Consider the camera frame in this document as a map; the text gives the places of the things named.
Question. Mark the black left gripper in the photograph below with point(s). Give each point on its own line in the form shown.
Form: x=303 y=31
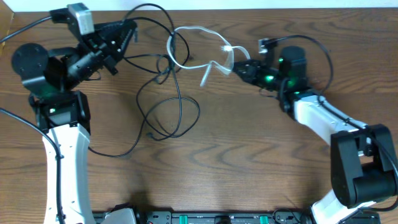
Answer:
x=101 y=50

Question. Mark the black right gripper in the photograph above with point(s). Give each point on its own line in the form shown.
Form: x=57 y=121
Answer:
x=252 y=72

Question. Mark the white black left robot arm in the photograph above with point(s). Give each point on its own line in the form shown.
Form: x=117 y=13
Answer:
x=63 y=114

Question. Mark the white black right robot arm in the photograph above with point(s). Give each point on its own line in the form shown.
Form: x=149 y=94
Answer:
x=362 y=157

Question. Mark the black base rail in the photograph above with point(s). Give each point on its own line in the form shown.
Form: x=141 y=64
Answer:
x=164 y=216

